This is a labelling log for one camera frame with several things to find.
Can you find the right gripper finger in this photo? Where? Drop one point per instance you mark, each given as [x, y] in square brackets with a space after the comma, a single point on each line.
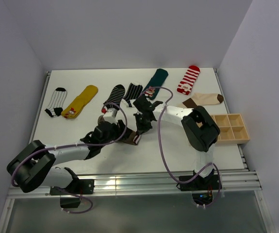
[147, 122]
[139, 123]

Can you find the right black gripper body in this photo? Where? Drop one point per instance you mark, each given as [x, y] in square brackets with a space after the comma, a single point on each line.
[143, 112]

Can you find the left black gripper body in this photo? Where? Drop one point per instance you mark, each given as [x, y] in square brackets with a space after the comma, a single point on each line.
[115, 134]

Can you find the tan sock with maroon stripes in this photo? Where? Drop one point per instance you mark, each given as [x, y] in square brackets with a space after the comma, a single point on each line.
[130, 137]

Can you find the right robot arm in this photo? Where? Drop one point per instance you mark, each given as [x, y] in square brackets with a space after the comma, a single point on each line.
[200, 129]

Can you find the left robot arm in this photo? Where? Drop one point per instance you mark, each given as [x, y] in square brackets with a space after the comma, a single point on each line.
[38, 164]

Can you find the black vertical-striped ankle sock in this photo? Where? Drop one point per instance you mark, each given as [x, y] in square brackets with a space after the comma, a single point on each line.
[133, 92]

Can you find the dark green reindeer sock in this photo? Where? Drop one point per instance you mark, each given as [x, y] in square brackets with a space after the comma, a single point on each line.
[151, 90]

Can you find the black horizontal-striped ankle sock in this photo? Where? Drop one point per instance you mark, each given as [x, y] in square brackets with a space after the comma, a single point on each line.
[114, 99]

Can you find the mustard yellow sock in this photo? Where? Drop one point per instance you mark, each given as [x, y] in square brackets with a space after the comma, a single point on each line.
[77, 105]

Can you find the red white striped santa sock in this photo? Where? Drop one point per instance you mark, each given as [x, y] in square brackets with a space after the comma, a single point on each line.
[186, 84]

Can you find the cream and brown sock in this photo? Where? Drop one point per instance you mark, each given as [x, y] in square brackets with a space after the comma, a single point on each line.
[199, 99]

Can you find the white black vertical-striped sock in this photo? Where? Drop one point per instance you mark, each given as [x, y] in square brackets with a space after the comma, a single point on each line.
[55, 106]

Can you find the wooden compartment tray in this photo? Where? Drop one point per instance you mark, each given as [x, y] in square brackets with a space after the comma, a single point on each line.
[232, 129]

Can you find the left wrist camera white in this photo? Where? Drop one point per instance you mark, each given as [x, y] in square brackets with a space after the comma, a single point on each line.
[110, 116]

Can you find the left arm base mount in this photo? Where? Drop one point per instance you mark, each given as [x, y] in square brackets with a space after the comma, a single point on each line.
[73, 195]

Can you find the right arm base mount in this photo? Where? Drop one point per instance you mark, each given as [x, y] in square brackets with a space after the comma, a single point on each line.
[206, 186]

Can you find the aluminium table frame rail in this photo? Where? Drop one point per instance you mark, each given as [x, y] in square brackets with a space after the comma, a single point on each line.
[160, 183]

